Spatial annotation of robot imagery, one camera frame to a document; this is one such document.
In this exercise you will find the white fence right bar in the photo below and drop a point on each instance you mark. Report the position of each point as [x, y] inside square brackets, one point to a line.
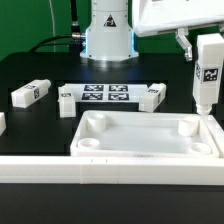
[216, 132]

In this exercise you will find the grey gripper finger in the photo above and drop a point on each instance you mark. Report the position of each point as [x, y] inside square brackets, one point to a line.
[181, 38]

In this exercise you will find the white fiducial marker sheet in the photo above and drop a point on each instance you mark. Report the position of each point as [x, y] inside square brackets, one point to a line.
[107, 92]

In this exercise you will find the white desk tabletop tray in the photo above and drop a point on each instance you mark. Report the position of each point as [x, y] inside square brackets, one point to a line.
[140, 134]

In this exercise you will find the white fence front bar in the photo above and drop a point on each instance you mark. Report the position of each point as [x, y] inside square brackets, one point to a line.
[101, 170]

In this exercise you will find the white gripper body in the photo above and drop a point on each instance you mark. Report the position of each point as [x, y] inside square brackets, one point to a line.
[150, 17]

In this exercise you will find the white fence left bar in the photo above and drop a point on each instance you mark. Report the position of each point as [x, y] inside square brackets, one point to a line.
[2, 123]

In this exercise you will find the white fence bar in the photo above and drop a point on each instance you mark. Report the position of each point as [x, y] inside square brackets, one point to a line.
[216, 132]
[101, 170]
[2, 123]

